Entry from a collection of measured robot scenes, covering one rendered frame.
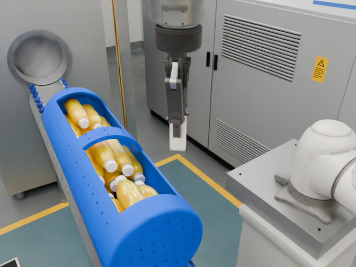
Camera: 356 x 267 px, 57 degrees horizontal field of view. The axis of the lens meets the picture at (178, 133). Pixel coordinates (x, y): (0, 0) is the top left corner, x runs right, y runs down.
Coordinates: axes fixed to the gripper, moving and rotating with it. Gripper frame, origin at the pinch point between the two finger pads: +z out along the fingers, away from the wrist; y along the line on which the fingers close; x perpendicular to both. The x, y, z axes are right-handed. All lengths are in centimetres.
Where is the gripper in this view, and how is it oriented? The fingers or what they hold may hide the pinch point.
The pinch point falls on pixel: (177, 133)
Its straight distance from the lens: 61.5
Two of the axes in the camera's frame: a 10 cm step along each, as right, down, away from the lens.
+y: -1.3, 5.2, -8.4
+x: 9.9, 0.7, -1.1
